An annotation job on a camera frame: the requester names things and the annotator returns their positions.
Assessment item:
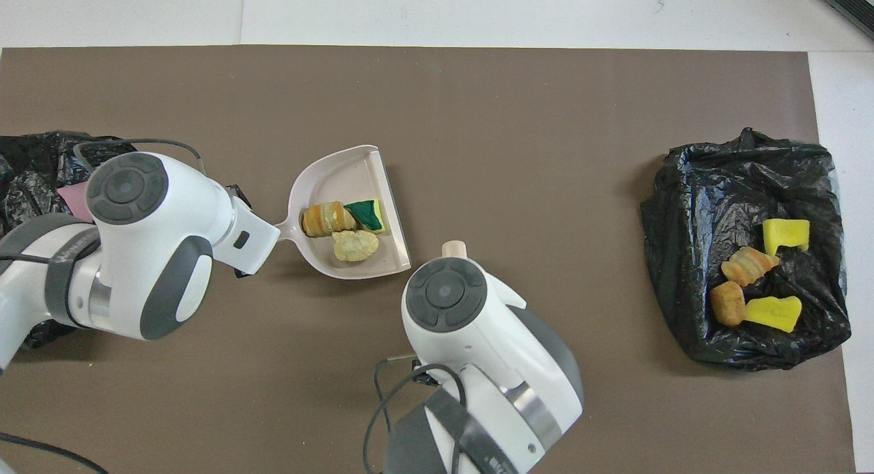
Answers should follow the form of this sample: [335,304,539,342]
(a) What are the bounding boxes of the beige plastic dustpan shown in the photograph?
[273,144,412,280]

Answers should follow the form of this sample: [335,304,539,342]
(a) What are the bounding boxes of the blocky tan food piece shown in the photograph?
[302,201,357,238]

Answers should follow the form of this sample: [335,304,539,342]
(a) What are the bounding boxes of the oval ridged tan food piece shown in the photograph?
[333,229,380,263]

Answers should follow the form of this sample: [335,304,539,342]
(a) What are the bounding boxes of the green and yellow sponge piece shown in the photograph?
[343,199,386,234]

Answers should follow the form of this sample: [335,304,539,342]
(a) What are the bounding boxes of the brown bread nugget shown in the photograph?
[709,281,746,327]

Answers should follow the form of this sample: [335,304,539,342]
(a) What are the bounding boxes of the orange striped bread piece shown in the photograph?
[722,247,780,287]

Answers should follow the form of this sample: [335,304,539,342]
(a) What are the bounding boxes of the irregular yellow sponge piece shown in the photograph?
[743,295,803,333]

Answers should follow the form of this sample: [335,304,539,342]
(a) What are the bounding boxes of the notched yellow sponge piece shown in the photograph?
[763,219,810,256]

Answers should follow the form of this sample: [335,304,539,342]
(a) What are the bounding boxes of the pink bin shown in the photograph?
[57,186,93,222]

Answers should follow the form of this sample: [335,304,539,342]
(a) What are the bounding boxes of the black bag over pink bin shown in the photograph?
[0,131,142,348]

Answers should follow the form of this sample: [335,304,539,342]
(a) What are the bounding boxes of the black trash bag bin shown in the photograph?
[640,127,852,372]

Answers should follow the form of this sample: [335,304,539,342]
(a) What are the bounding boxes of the brown table mat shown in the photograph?
[0,45,856,474]

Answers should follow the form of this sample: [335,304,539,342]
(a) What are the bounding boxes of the dark ribbed panel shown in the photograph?
[814,0,874,41]

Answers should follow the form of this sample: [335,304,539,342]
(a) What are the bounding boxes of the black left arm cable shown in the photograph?
[0,138,206,474]

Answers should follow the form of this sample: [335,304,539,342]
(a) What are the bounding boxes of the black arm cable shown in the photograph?
[0,138,206,474]
[362,354,468,474]

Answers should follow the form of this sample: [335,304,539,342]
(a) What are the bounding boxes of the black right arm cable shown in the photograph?
[362,354,468,474]

